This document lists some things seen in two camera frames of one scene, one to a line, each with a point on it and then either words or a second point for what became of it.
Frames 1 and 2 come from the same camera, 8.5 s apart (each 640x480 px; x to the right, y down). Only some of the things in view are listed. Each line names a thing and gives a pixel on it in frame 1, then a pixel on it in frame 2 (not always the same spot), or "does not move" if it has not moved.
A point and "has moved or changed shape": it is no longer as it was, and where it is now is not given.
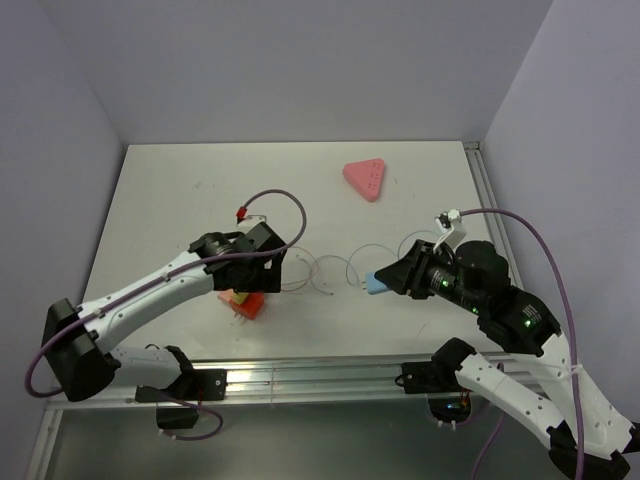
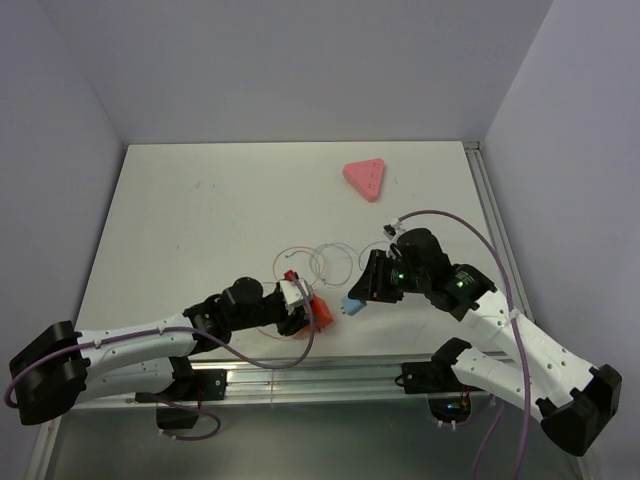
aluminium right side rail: x=490 y=202 does not move
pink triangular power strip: x=366 y=176 does not move
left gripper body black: x=260 y=279 → x=270 y=312
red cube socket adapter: x=251 y=307 has moved or changed shape
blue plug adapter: x=373 y=285 has moved or changed shape
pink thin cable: x=305 y=282 → x=299 y=251
